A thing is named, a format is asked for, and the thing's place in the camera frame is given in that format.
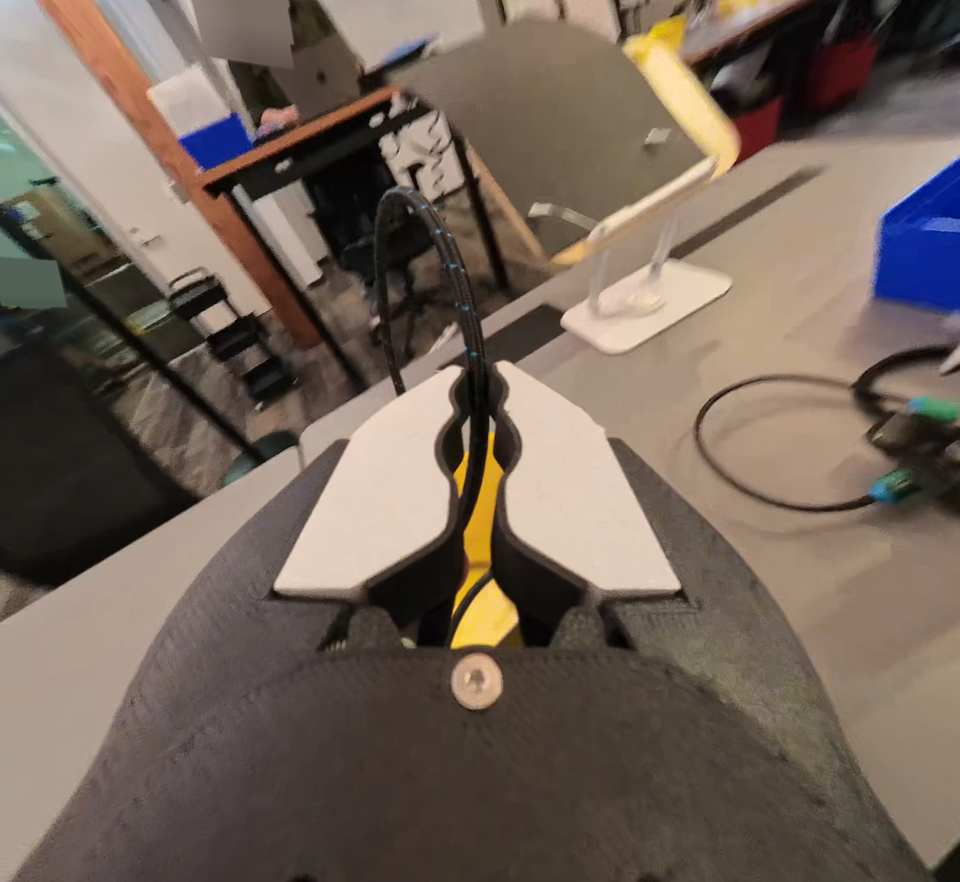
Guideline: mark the brown wooden post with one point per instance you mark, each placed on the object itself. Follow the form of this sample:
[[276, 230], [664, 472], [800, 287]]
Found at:
[[112, 72]]

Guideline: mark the white bracket bar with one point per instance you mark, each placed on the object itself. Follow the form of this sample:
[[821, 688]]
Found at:
[[645, 211]]

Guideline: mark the yellow storage bin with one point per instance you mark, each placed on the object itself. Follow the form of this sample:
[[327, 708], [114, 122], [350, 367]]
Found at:
[[484, 619]]

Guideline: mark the black HDMI switch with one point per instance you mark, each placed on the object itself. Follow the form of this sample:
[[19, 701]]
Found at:
[[900, 436]]

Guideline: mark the black office chair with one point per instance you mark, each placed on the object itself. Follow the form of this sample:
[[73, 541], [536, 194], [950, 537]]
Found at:
[[397, 252]]

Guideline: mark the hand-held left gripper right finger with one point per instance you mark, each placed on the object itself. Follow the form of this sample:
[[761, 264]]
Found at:
[[577, 514]]

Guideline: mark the red bag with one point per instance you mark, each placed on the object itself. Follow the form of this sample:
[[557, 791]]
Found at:
[[757, 132], [840, 72]]

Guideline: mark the blue box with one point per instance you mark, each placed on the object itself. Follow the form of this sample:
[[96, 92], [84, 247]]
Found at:
[[217, 143]]

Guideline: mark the grey divider panel tan edge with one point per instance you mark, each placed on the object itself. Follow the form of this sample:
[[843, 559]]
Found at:
[[540, 117]]

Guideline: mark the blue storage bin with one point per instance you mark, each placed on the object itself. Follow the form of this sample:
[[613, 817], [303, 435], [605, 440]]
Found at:
[[922, 259]]

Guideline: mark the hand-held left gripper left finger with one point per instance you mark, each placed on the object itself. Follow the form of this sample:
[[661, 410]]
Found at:
[[375, 514]]

